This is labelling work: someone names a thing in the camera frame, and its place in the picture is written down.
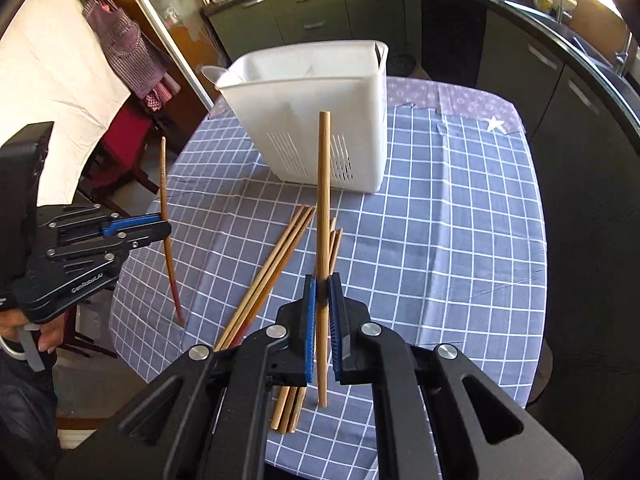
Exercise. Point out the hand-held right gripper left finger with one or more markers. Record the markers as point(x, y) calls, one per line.
point(310, 325)

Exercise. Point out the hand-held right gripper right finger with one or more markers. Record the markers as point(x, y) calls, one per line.
point(339, 330)

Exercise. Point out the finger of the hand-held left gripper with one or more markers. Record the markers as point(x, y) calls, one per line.
point(145, 237)
point(130, 224)

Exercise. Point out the dark red-tipped chopstick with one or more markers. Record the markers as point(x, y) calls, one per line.
point(164, 180)

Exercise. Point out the light wooden chopstick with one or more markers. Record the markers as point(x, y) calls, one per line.
point(324, 185)

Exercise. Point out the white plastic utensil holder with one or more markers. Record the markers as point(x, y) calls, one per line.
point(300, 100)

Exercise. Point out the person's left hand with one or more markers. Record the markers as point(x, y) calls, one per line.
point(52, 335)

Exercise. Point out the red chair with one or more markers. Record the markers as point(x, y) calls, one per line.
point(125, 135)

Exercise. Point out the white hanging sheet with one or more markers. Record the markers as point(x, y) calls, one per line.
point(50, 75)

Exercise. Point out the blue checkered tablecloth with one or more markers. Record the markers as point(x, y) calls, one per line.
point(450, 240)

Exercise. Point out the purple checkered apron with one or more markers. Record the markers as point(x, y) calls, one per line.
point(125, 45)

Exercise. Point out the grey plastic spoon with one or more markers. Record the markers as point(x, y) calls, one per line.
point(212, 76)

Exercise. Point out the patterned glass sliding door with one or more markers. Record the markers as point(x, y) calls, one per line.
point(165, 5)

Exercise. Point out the purple star-print tablecloth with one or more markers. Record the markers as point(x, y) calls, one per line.
point(465, 105)

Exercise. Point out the stainless steel double sink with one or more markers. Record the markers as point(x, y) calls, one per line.
point(585, 45)

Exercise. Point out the yellow mug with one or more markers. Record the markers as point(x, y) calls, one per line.
point(543, 4)

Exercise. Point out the straight chrome faucet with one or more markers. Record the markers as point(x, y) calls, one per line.
point(622, 55)

